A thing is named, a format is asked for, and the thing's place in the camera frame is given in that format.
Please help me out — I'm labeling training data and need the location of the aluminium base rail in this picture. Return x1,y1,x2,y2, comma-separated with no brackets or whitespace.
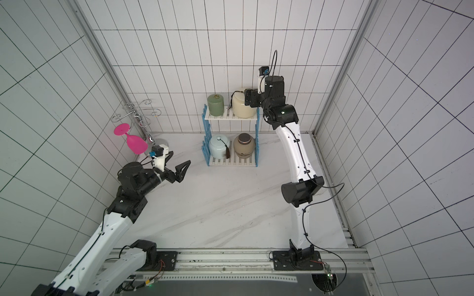
128,249,375,284

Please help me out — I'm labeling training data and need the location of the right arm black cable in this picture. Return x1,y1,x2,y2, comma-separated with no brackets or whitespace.
301,132,349,293

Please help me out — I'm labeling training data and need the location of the pink plastic wine glass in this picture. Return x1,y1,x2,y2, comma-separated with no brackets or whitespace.
114,123,148,155

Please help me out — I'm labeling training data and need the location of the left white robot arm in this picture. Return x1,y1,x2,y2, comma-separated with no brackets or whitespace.
32,161,191,296

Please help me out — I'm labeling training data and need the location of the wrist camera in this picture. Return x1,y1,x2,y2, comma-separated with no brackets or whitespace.
149,144,169,172
257,66,270,94

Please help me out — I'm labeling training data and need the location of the black mounting plate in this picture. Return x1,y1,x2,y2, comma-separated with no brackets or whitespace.
270,250,324,271
137,251,178,272

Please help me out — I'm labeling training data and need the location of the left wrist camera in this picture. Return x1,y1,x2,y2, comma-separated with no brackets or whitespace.
149,144,169,172

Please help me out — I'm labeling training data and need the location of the brown tea canister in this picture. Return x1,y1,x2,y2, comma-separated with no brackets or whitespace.
233,133,256,159

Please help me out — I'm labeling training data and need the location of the cream tea canister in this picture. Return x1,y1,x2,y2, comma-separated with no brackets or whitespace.
232,88,257,119

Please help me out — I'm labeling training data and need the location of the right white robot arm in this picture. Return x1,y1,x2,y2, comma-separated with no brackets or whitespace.
244,67,324,263

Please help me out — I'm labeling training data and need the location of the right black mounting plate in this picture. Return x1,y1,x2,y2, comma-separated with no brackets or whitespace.
270,250,324,271

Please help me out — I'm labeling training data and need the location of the light blue tea canister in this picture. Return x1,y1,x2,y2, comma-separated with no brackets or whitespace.
209,134,231,160

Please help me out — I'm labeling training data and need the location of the chrome glass holder stand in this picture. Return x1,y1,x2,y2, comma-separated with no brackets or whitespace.
111,99,162,147

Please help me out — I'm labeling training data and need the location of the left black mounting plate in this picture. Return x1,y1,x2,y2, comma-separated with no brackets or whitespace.
137,251,178,272

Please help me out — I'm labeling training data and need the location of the blue white wooden shelf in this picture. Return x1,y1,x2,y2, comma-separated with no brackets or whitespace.
201,104,260,167

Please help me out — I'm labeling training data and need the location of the left base wiring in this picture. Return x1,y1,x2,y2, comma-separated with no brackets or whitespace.
109,258,165,293

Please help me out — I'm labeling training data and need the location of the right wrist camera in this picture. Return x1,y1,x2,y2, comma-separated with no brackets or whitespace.
257,66,270,94

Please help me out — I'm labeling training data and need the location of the green tea canister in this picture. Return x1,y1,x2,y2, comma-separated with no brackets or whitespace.
207,94,225,117

